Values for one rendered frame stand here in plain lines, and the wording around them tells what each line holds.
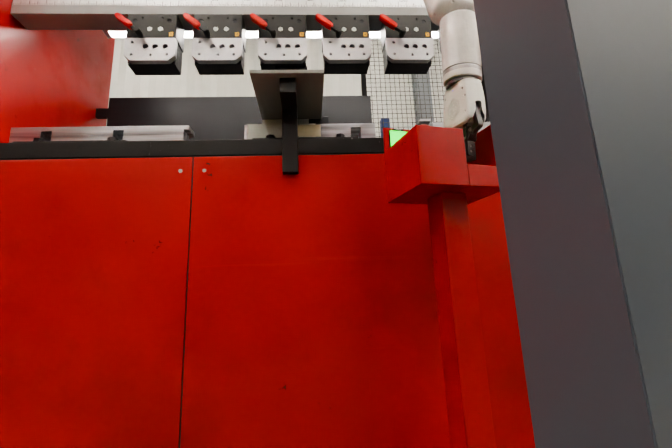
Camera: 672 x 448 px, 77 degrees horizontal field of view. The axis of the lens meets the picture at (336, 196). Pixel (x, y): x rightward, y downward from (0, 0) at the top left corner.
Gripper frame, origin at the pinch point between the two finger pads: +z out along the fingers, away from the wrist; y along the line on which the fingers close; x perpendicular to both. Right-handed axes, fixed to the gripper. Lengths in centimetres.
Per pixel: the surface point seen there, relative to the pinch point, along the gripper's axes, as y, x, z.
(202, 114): -105, -58, -41
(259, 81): -23, -42, -22
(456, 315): 3.8, -7.4, 33.6
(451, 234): 2.4, -6.6, 18.1
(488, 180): 6.6, -0.1, 7.7
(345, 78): -462, 125, -242
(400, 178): -2.2, -15.1, 6.2
